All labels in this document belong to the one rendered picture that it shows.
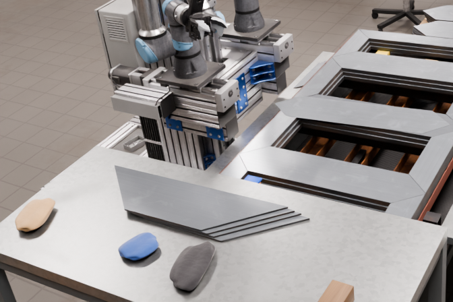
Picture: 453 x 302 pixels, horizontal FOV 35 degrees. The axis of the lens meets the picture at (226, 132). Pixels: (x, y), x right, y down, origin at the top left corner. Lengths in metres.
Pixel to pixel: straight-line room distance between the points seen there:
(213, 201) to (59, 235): 0.49
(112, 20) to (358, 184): 1.46
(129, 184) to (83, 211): 0.17
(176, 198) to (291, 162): 0.62
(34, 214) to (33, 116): 3.09
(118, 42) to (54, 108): 2.05
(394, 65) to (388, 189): 0.96
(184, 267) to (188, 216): 0.24
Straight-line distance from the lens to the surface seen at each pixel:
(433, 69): 3.36
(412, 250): 2.06
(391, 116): 3.01
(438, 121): 2.97
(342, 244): 2.08
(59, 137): 5.06
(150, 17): 2.95
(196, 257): 2.06
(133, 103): 3.20
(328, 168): 2.70
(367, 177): 2.65
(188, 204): 2.26
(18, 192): 4.61
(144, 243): 2.14
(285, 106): 3.12
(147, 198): 2.33
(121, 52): 3.51
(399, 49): 3.64
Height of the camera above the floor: 2.40
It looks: 31 degrees down
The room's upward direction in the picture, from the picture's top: 9 degrees counter-clockwise
